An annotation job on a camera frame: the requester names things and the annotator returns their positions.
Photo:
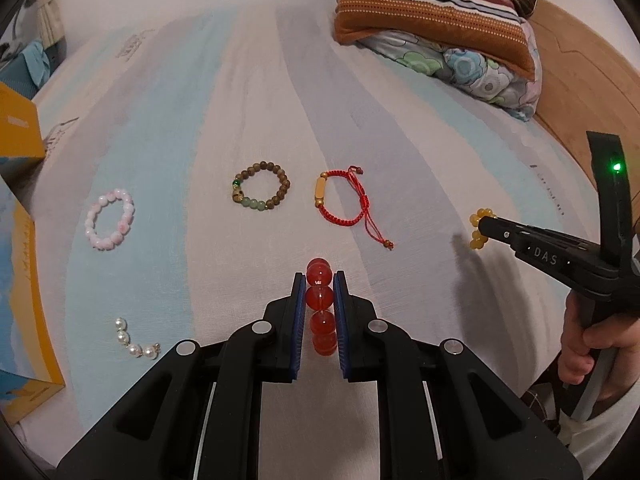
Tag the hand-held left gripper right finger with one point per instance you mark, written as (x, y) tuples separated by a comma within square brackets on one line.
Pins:
[(342, 331)]

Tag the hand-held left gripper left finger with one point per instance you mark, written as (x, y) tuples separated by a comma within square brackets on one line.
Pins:
[(298, 331)]

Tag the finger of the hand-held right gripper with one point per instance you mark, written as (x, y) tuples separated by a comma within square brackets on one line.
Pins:
[(497, 232)]

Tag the person's right forearm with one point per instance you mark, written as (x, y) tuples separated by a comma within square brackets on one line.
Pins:
[(617, 410)]

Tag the person's right hand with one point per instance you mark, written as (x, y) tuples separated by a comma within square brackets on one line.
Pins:
[(575, 340)]

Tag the person's plaid trousers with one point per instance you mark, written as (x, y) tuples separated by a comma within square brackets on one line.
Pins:
[(542, 410)]

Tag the floral pillow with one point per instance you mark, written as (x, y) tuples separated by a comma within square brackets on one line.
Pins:
[(470, 67)]

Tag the pastel striped bed sheet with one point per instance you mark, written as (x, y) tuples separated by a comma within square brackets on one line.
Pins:
[(200, 125)]

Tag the striped pillow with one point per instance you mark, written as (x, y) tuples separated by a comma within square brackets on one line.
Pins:
[(430, 10)]

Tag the yellow cardboard box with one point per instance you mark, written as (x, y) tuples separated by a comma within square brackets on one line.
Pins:
[(42, 320)]

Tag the blue cloth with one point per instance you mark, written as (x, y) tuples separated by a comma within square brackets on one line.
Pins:
[(22, 67)]

